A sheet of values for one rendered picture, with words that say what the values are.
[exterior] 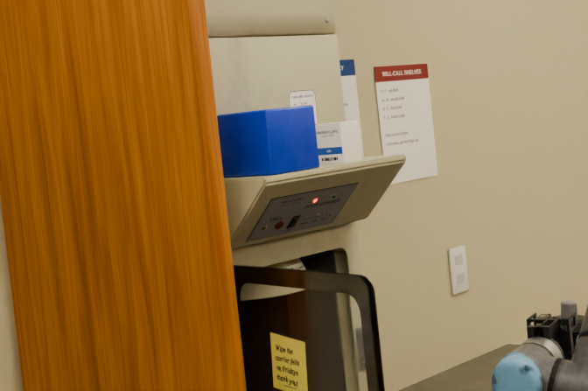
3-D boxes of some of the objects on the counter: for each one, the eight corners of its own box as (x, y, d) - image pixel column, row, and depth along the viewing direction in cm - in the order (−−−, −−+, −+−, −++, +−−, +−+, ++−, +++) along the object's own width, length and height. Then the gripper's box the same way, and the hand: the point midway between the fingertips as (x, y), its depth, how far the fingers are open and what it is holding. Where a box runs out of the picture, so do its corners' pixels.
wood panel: (41, 542, 179) (-63, -332, 171) (56, 536, 181) (-46, -328, 173) (255, 612, 145) (136, -469, 138) (269, 603, 148) (154, -462, 140)
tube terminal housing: (136, 542, 174) (80, 58, 170) (276, 478, 198) (230, 52, 194) (248, 575, 157) (189, 38, 153) (385, 500, 181) (338, 34, 177)
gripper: (587, 327, 171) (614, 300, 189) (488, 327, 178) (523, 302, 197) (592, 381, 171) (619, 350, 190) (493, 380, 179) (528, 349, 197)
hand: (570, 342), depth 192 cm, fingers closed on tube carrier, 10 cm apart
